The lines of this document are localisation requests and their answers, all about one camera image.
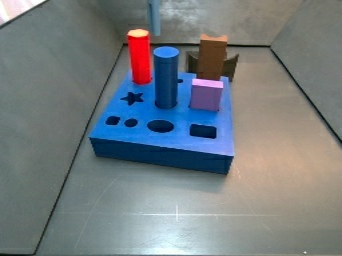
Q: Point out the dark blue cylinder peg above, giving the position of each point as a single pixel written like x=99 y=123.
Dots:
x=165 y=57

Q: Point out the blue shape sorter board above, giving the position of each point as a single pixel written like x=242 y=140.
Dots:
x=179 y=137

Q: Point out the brown notched block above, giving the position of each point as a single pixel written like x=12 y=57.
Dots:
x=211 y=57

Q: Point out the light blue square-circle peg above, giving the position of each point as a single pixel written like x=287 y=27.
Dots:
x=153 y=16

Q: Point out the red hexagonal peg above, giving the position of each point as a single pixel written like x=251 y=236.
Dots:
x=139 y=55

